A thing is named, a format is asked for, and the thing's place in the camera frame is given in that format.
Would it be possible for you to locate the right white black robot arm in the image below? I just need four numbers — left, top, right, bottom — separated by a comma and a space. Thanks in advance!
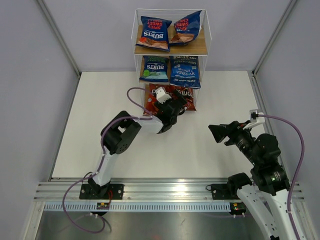
208, 113, 307, 240

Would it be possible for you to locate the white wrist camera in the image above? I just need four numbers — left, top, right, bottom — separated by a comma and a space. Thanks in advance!
154, 87, 172, 104
243, 109, 265, 130

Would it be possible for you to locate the white slotted cable duct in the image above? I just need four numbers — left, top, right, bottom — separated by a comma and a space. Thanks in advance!
44, 201, 231, 212

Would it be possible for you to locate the Kettle sea salt vinegar bag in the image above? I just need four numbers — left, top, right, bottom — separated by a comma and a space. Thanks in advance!
169, 55, 201, 89

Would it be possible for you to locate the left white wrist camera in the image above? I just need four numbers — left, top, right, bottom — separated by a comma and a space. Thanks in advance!
154, 87, 172, 104

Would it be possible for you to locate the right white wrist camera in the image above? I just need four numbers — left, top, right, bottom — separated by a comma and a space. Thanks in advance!
243, 109, 265, 130

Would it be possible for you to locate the large red Doritos bag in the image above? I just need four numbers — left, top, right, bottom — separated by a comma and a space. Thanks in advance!
143, 83, 175, 116

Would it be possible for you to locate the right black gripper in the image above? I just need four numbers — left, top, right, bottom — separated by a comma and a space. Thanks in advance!
208, 119, 261, 166

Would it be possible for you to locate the Burts sea salt vinegar bag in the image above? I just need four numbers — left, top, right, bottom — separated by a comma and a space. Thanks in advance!
139, 55, 169, 83

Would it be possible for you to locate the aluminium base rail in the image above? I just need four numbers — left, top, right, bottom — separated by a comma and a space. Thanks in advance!
33, 178, 227, 202

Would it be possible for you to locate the Burts spicy chilli bag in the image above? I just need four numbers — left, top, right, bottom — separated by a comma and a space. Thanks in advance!
135, 16, 172, 52
169, 10, 202, 46

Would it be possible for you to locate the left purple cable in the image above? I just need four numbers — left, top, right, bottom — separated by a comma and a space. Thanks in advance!
62, 87, 157, 234

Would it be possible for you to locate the white wire wooden shelf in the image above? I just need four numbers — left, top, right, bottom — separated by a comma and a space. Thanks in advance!
130, 8, 213, 112

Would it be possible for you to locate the small red Doritos bag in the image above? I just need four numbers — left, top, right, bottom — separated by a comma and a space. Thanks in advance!
165, 85, 196, 111

